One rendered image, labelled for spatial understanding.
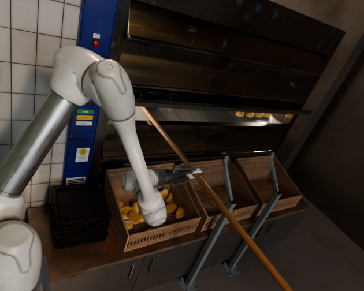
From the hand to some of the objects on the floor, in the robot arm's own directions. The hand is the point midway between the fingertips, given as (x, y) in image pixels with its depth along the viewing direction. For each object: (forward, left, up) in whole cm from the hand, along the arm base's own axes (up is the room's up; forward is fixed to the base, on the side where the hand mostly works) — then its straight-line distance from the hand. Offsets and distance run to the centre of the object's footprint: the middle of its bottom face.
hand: (195, 173), depth 149 cm
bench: (+46, +27, -120) cm, 131 cm away
